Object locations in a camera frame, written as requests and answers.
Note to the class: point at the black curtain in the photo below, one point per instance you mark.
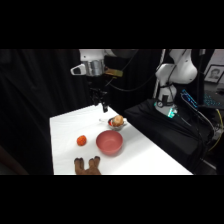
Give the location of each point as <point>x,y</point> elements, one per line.
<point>36,100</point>

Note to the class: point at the black covered robot stand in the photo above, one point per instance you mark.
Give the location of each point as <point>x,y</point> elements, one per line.
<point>160,126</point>

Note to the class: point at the small metal bowl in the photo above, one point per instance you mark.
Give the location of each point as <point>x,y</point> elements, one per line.
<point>120,126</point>

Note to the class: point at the framed portrait picture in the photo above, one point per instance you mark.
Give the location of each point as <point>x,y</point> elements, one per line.
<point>214,73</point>

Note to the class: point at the yellow wrist mount bracket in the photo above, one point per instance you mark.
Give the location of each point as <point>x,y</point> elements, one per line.
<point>113,72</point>

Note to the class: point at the red ball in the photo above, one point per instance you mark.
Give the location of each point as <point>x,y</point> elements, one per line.
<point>81,140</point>

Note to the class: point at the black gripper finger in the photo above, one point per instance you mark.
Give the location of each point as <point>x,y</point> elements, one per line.
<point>105,107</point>
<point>100,103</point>

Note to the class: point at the blue lit device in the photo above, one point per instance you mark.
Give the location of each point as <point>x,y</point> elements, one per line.
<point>189,98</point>

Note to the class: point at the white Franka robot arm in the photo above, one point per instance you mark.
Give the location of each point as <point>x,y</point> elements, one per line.
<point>177,70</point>

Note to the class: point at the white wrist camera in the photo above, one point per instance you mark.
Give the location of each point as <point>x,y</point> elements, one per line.
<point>78,69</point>

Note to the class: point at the beige round bread toy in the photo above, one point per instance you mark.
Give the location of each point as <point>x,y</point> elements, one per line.
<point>117,120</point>

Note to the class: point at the backlit keyboard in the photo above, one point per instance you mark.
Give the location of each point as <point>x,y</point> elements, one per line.
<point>211,100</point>

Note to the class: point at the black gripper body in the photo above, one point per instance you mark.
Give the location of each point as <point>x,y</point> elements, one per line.
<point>97,87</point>

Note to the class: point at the pink bowl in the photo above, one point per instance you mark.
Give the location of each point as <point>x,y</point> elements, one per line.
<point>109,143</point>

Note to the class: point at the brown plush toy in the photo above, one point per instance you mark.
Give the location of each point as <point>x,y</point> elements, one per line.
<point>87,168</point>

